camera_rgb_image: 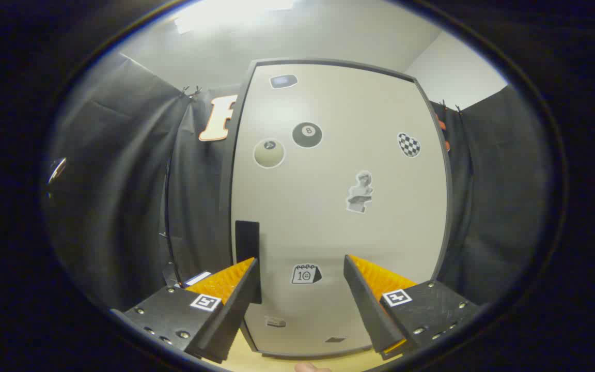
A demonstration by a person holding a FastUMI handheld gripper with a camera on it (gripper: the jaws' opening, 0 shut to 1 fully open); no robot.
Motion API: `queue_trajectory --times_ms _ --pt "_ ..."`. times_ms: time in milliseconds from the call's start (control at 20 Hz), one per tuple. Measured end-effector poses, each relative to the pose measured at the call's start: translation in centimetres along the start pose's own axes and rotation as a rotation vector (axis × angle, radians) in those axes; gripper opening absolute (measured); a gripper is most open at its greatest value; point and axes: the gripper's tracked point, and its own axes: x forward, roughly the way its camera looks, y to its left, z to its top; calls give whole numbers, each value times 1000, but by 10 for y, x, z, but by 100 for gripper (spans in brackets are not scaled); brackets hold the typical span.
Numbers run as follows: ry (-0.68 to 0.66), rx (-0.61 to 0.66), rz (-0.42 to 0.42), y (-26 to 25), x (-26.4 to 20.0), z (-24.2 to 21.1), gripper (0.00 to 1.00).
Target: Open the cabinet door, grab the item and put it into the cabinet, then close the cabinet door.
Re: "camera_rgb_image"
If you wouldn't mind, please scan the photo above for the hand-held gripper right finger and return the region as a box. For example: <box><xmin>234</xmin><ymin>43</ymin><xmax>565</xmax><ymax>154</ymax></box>
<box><xmin>343</xmin><ymin>254</ymin><xmax>480</xmax><ymax>361</ymax></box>

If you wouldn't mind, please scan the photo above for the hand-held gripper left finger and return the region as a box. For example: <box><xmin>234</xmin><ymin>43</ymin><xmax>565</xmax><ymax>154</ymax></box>
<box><xmin>111</xmin><ymin>257</ymin><xmax>261</xmax><ymax>365</ymax></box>

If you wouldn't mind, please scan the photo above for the grey cabinet door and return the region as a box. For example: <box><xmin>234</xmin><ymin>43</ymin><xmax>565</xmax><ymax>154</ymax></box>
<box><xmin>230</xmin><ymin>63</ymin><xmax>449</xmax><ymax>357</ymax></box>

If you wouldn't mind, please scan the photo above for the black door handle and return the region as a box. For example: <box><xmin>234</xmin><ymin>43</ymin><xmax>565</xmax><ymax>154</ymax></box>
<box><xmin>235</xmin><ymin>221</ymin><xmax>262</xmax><ymax>304</ymax></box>

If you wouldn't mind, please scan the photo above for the black backdrop cloth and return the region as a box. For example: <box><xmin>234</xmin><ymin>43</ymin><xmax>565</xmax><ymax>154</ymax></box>
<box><xmin>44</xmin><ymin>52</ymin><xmax>554</xmax><ymax>311</ymax></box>

